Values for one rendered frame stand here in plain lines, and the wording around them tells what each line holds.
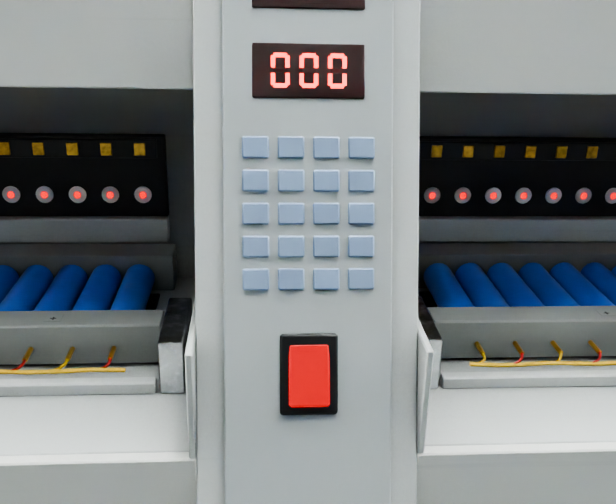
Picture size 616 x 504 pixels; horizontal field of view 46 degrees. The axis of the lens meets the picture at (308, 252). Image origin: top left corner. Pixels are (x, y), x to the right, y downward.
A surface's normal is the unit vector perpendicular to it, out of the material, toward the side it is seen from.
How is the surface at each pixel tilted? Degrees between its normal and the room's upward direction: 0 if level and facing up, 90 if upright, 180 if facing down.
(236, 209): 90
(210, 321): 90
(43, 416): 19
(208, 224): 90
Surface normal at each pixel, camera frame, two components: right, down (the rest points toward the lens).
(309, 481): 0.07, 0.05
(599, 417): 0.02, -0.93
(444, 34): 0.07, 0.37
